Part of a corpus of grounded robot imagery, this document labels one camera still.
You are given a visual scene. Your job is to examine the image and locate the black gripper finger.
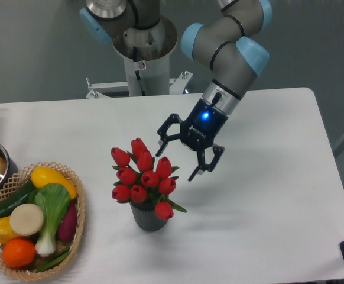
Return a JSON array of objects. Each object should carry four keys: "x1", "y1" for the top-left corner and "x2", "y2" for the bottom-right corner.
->
[
  {"x1": 187, "y1": 144, "x2": 226, "y2": 182},
  {"x1": 155, "y1": 113, "x2": 184, "y2": 157}
]

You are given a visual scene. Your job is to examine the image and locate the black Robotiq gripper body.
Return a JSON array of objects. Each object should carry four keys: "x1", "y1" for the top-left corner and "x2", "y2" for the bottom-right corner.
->
[{"x1": 180, "y1": 99, "x2": 228, "y2": 151}]

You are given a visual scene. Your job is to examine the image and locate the red tulip bouquet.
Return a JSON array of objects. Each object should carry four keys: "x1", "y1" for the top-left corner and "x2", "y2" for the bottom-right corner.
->
[{"x1": 111, "y1": 138, "x2": 187, "y2": 221}]

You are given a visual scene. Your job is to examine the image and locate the dark grey ribbed vase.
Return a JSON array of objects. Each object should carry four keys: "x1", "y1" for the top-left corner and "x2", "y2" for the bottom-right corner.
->
[{"x1": 130, "y1": 202, "x2": 167, "y2": 232}]

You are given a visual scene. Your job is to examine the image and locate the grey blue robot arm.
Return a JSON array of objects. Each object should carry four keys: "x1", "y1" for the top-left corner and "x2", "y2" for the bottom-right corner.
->
[{"x1": 80, "y1": 1, "x2": 272, "y2": 175}]

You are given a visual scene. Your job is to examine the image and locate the green bok choy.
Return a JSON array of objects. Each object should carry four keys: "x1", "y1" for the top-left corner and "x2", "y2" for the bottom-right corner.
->
[{"x1": 34, "y1": 183, "x2": 70, "y2": 257}]

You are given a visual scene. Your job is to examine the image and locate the yellow squash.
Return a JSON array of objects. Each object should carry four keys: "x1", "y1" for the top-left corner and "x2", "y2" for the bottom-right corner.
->
[{"x1": 30, "y1": 166, "x2": 77, "y2": 200}]

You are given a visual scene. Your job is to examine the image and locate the purple sweet potato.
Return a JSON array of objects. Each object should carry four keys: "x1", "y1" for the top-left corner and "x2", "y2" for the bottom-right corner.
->
[{"x1": 57, "y1": 202, "x2": 77, "y2": 242}]

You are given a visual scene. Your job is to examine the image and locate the green cucumber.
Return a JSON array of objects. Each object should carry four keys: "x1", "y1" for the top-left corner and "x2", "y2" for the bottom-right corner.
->
[{"x1": 0, "y1": 180, "x2": 36, "y2": 218}]

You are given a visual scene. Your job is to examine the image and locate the beige round bun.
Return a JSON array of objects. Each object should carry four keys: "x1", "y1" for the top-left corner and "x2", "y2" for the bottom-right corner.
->
[{"x1": 9, "y1": 204, "x2": 44, "y2": 237}]

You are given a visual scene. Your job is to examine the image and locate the green bean pods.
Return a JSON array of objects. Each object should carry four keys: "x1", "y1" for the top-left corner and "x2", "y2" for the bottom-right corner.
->
[{"x1": 35, "y1": 247, "x2": 70, "y2": 272}]

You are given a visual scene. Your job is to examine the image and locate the orange fruit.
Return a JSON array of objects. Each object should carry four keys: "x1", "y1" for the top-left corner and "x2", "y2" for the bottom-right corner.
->
[{"x1": 2, "y1": 238, "x2": 36, "y2": 268}]

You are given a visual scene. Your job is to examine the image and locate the yellow bell pepper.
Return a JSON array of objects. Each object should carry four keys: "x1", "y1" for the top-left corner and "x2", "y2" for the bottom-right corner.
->
[{"x1": 0, "y1": 216, "x2": 19, "y2": 244}]

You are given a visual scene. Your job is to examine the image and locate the woven wicker basket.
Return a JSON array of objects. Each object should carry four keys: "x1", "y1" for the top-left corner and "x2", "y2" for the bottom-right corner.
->
[{"x1": 0, "y1": 162, "x2": 85, "y2": 282}]

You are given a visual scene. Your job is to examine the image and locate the white metal base frame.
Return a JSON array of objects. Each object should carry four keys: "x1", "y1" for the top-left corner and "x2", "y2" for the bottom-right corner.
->
[{"x1": 85, "y1": 70, "x2": 193, "y2": 99}]

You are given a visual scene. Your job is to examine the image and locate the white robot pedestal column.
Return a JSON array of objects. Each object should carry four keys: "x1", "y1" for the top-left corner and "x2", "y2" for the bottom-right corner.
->
[{"x1": 113, "y1": 16, "x2": 178, "y2": 96}]

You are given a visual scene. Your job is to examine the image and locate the black cable on pedestal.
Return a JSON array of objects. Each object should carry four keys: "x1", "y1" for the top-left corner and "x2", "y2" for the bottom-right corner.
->
[{"x1": 132, "y1": 46, "x2": 146, "y2": 96}]

